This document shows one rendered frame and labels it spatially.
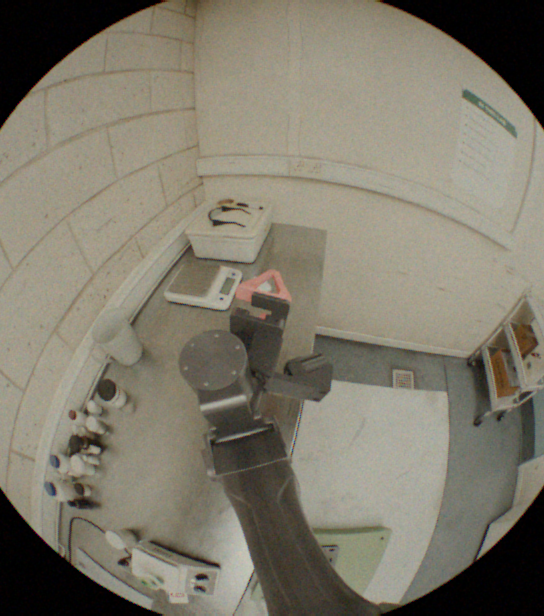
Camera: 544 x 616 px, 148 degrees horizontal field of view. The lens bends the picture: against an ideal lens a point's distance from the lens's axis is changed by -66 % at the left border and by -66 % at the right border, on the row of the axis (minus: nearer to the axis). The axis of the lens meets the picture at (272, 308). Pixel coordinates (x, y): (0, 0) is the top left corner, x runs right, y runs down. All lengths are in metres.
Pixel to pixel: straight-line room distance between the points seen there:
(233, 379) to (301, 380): 0.11
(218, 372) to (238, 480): 0.10
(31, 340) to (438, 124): 1.63
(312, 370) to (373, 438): 0.38
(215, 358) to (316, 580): 0.18
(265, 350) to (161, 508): 0.52
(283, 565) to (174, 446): 0.50
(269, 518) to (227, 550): 0.46
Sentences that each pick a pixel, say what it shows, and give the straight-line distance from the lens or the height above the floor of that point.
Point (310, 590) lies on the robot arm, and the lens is 0.16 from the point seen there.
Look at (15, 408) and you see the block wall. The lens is 0.76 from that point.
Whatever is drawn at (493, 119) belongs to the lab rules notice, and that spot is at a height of 1.87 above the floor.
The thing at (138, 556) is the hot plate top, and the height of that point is 0.99.
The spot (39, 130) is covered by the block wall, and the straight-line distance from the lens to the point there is 0.72.
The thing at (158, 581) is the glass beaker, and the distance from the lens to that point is 0.63.
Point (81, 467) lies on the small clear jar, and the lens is 0.72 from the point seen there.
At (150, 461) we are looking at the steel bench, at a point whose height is 0.90.
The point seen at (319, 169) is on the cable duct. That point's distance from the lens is 1.02.
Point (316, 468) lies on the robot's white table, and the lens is 0.57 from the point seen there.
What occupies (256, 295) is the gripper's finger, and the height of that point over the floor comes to 1.27.
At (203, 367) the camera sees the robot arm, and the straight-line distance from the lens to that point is 0.18.
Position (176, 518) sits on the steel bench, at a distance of 0.63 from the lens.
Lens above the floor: 1.46
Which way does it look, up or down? 49 degrees down
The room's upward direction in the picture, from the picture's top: straight up
